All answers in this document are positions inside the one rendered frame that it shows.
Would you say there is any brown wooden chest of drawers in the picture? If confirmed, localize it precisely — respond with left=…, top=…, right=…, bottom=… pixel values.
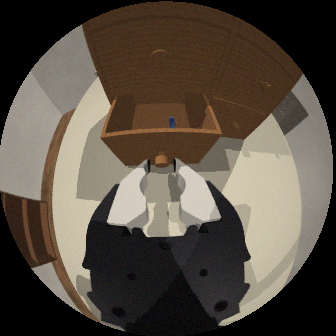
left=82, top=10, right=303, bottom=140

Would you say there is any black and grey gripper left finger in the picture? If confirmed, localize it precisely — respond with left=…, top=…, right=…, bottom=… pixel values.
left=82, top=159, right=150, bottom=270

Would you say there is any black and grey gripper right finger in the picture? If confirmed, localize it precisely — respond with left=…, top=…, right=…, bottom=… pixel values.
left=173, top=158, right=251, bottom=262

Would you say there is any brown wooden drawer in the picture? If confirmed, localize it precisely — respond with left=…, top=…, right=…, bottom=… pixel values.
left=210, top=97, right=266, bottom=138
left=100, top=92, right=222, bottom=168
left=238, top=19, right=302, bottom=78
left=92, top=18, right=229, bottom=94
left=88, top=1, right=233, bottom=27
left=215, top=36, right=294, bottom=113

